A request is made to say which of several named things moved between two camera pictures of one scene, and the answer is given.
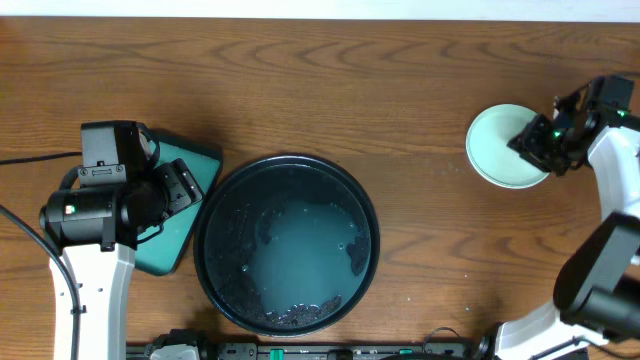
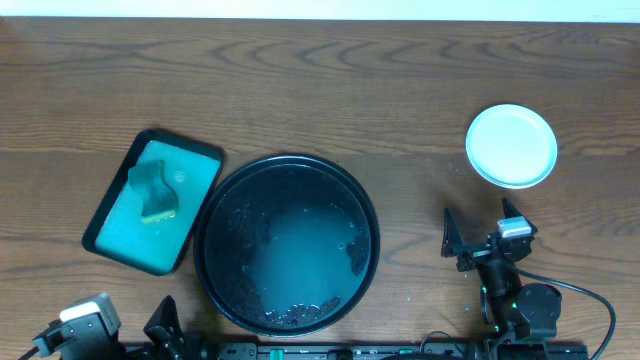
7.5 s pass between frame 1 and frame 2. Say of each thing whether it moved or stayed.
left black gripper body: moved
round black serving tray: stayed
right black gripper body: moved
